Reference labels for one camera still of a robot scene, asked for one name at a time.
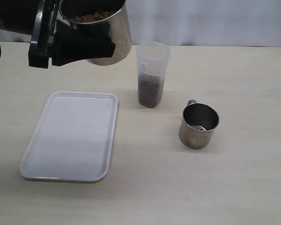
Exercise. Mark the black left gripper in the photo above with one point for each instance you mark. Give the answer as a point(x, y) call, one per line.
point(35, 18)

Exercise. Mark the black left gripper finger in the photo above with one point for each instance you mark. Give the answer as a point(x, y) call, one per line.
point(69, 45)

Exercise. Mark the steel mug with pellets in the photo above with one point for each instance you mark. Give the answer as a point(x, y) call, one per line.
point(106, 20)

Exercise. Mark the clear plastic tall container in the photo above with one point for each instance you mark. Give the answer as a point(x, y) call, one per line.
point(152, 61)

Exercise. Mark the white plastic tray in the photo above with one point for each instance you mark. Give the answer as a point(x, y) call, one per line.
point(73, 138)

